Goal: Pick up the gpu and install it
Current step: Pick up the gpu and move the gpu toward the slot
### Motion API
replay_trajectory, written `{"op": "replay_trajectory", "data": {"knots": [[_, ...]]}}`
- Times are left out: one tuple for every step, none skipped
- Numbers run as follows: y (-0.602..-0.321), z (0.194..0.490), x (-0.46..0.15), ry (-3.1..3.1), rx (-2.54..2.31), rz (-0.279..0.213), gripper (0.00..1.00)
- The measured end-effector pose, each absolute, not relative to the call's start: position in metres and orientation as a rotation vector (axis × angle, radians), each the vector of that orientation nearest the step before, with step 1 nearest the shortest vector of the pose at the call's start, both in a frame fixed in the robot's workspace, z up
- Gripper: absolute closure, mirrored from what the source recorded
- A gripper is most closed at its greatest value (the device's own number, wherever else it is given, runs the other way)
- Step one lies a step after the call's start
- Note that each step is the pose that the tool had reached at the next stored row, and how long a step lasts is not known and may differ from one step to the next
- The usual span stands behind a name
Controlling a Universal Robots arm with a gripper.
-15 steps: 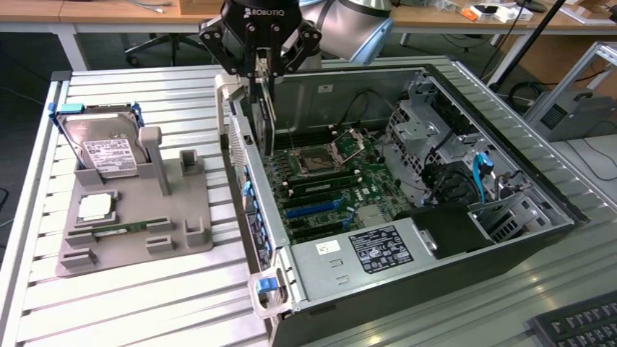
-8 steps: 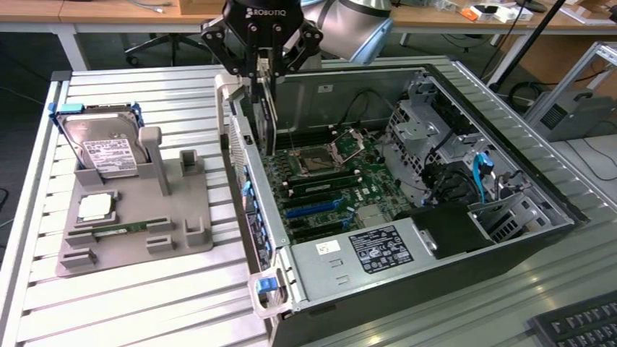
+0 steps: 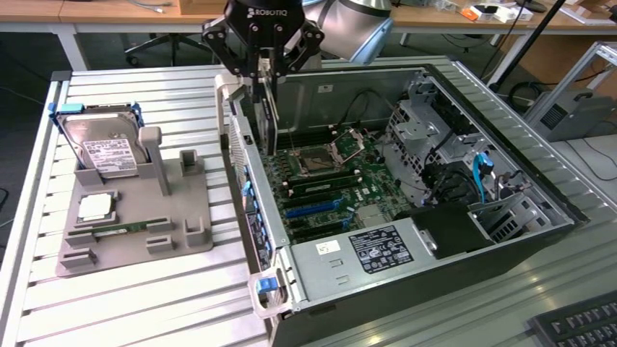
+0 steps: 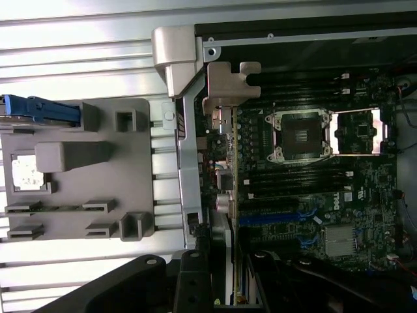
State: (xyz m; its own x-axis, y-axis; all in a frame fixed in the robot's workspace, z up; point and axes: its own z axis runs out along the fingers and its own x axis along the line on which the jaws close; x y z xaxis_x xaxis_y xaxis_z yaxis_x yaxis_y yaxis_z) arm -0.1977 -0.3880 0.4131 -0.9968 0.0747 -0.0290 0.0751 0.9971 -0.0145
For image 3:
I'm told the green Dell motherboard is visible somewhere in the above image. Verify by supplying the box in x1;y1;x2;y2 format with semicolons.
258;124;420;247

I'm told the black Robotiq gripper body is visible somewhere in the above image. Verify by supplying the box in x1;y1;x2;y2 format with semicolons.
225;0;306;50

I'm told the black plastic shroud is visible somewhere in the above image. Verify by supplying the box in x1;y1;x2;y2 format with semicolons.
408;202;498;260

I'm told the black RAM slot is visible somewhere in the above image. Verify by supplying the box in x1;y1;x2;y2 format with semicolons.
279;124;334;134
279;132;338;142
279;135;340;146
279;128;336;138
285;175;362;191
282;168;358;183
283;171;359;187

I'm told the gray metal control box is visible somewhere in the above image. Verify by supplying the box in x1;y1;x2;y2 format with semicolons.
524;90;617;142

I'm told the white cable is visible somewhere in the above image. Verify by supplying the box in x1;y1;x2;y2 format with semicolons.
129;0;174;14

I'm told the gray plastic parts rack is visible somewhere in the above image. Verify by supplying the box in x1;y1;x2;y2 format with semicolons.
55;126;217;279

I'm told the black tripod pole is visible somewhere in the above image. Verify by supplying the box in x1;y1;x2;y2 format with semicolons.
486;0;570;90

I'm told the hard disk in blue carrier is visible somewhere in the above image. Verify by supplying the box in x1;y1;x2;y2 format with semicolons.
47;103;150;181

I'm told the slotted metal disk bay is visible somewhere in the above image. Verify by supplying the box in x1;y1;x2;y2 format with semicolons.
468;191;556;244

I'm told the black keyboard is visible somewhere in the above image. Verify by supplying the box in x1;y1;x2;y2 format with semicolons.
528;291;617;347

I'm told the black looped wire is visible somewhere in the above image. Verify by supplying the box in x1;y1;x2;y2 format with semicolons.
344;89;395;127

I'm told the white paper stack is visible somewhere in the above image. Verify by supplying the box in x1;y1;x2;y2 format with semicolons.
559;6;617;25

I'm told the wooden box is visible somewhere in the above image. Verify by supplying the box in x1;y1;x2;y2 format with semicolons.
181;0;229;16

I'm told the coiled black floor cable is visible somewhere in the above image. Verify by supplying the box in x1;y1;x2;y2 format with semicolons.
507;81;550;109

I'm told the black open PC case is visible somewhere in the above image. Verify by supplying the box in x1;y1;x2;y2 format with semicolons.
215;63;592;347

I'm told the silver CPU chip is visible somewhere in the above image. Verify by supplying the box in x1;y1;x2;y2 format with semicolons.
77;194;118;222

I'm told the wooden desk with white frame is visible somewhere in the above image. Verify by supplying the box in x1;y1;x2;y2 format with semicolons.
0;0;91;72
58;0;617;86

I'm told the gray looped wire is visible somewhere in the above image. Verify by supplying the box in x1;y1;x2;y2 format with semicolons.
491;168;535;198

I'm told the metal socket cover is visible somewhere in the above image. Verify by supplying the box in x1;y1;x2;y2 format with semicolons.
327;127;368;164

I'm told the black office chair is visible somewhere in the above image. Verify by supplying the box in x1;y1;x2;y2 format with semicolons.
125;32;227;67

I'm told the silver chipset heatsink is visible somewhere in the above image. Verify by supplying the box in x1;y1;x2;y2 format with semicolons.
358;210;392;228

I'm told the graphics card with black shroud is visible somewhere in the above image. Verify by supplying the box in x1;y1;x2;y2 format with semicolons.
254;50;282;157

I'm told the white cardboard box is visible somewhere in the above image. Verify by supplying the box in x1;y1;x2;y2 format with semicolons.
494;7;536;25

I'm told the grey box on right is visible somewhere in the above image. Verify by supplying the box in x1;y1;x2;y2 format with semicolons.
544;40;617;124

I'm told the wooden block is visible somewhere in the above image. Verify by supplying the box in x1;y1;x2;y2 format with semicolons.
582;0;617;17

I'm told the gray power supply unit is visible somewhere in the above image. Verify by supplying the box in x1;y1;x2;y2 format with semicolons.
289;223;418;304

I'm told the green RAM stick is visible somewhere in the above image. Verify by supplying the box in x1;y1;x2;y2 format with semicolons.
91;222;154;238

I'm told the CPU socket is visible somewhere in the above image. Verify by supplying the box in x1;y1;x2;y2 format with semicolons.
291;142;342;178

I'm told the black cable bundle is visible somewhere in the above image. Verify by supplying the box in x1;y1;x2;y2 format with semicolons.
424;128;483;207

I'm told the perforated metal disk bay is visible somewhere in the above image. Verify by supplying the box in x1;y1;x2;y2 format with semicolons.
386;99;487;203

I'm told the blue wire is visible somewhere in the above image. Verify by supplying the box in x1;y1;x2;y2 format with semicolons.
474;151;498;205

